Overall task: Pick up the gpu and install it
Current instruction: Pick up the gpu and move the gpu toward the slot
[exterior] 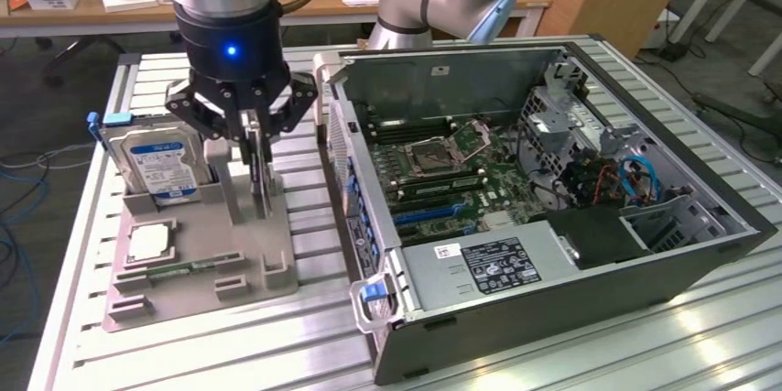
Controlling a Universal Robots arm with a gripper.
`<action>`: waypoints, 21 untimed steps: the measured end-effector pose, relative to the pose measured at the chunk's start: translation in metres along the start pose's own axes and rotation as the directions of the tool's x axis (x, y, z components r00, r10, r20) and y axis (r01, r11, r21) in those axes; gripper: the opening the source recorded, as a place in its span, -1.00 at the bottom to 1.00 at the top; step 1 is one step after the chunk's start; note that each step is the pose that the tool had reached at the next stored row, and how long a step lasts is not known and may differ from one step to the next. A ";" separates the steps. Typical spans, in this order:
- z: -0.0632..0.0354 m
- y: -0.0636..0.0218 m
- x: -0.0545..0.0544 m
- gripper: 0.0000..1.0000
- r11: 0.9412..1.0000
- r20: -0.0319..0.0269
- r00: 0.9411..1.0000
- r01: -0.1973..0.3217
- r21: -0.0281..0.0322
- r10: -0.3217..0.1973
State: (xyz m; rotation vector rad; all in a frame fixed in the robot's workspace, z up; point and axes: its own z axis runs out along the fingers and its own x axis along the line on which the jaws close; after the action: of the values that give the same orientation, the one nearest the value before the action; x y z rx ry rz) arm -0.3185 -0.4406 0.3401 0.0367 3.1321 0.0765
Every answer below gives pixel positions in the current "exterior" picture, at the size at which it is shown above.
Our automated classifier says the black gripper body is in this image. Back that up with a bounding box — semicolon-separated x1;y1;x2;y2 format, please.
176;0;292;111

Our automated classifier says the black chair base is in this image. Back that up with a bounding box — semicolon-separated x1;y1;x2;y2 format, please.
33;36;127;88

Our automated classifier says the CPU socket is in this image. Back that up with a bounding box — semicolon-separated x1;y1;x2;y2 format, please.
407;137;455;178

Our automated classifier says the grey parts rack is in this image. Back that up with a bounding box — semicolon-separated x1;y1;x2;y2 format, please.
101;136;301;334

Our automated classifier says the installed RAM stick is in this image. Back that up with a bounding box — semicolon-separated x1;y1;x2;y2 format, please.
397;172;486;198

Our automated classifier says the metal socket cover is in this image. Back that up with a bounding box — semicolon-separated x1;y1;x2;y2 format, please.
450;118;498;164

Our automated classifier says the silver CPU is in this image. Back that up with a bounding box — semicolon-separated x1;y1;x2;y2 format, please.
127;224;176;264

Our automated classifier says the blue expansion slot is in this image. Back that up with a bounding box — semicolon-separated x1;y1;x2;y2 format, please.
388;205;458;227

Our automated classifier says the green RAM stick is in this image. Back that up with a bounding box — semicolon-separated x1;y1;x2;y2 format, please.
145;256;244;278

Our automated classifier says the green motherboard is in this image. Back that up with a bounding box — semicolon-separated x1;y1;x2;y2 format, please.
356;109;555;248

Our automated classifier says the perforated metal drive cage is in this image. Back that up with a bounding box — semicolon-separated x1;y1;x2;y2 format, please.
516;83;610;184

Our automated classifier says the grey power supply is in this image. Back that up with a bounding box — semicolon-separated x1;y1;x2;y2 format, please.
395;219;580;315

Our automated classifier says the black floor box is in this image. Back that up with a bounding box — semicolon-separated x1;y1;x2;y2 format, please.
660;41;692;63

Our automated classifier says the open black PC case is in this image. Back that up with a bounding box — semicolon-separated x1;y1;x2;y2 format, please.
311;38;780;386

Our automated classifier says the grey disk bay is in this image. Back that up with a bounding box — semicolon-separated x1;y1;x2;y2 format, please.
616;192;731;255

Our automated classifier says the black floor stand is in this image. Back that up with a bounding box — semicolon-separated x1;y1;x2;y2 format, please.
691;91;782;129

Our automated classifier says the hard disk with blue bracket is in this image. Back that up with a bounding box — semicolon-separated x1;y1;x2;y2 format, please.
87;110;215;208

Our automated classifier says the grey floor cable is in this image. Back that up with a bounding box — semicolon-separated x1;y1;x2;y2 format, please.
0;143;93;171

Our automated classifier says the black wire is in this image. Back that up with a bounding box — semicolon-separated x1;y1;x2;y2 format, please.
514;127;555;193

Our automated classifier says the blue floor cable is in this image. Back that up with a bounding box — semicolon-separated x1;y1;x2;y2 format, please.
0;166;53;346

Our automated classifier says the red wire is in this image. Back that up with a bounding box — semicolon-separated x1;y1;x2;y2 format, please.
595;165;615;205

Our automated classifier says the blue wire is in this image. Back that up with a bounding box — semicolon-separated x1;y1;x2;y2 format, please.
616;156;666;207

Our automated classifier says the white table frame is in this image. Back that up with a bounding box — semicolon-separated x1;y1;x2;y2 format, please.
668;0;782;77

